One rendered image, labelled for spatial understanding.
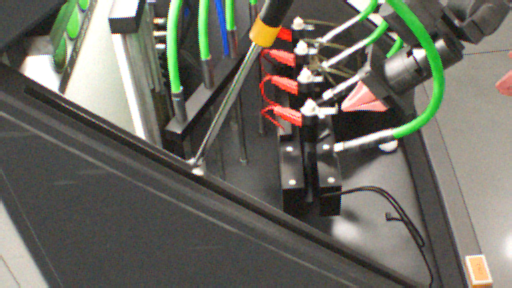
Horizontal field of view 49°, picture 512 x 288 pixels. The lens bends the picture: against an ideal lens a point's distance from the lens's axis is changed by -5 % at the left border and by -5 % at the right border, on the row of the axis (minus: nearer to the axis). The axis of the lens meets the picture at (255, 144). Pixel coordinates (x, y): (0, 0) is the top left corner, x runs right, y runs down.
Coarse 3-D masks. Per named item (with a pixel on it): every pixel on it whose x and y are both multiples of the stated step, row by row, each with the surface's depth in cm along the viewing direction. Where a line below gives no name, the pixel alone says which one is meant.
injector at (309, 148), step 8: (304, 112) 91; (304, 120) 92; (312, 120) 91; (304, 128) 93; (312, 128) 93; (328, 128) 95; (304, 136) 94; (312, 136) 94; (320, 136) 95; (328, 136) 95; (304, 144) 96; (312, 144) 95; (304, 152) 98; (312, 152) 97; (312, 160) 98; (312, 168) 100; (312, 176) 101; (312, 184) 102; (312, 192) 104; (312, 200) 105
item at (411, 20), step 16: (176, 0) 76; (384, 0) 65; (400, 0) 65; (176, 16) 78; (400, 16) 66; (176, 32) 80; (416, 32) 66; (176, 48) 83; (432, 48) 67; (176, 64) 84; (432, 64) 68; (176, 80) 86; (176, 96) 88; (432, 96) 72; (432, 112) 73; (400, 128) 77; (416, 128) 76
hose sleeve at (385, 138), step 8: (392, 128) 79; (368, 136) 81; (376, 136) 80; (384, 136) 79; (392, 136) 78; (344, 144) 83; (352, 144) 82; (360, 144) 81; (368, 144) 80; (376, 144) 80; (352, 152) 83
